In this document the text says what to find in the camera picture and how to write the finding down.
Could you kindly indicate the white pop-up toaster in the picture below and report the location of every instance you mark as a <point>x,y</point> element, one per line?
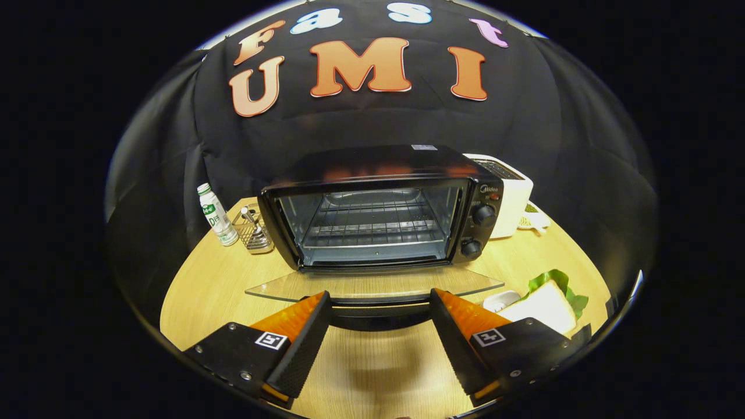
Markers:
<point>512,203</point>

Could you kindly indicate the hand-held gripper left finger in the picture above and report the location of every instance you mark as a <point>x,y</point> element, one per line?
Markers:
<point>305,349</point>

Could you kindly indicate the metal shaker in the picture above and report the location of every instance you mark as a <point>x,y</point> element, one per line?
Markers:
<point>256,230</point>

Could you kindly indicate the white divided bean dish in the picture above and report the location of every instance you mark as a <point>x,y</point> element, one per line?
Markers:
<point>538,220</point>

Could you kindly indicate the lettuce sandwich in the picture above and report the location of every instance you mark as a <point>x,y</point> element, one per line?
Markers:
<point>544,305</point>

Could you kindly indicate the black toaster oven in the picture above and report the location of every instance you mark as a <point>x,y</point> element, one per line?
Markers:
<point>378,166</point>

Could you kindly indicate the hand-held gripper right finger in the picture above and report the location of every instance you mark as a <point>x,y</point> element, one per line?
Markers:
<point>454,343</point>

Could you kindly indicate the white rectangular tray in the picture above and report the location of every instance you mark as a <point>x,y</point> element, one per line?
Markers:
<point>500,299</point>

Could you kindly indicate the white bottle green label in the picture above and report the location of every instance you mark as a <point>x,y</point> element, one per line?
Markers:
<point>216,221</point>

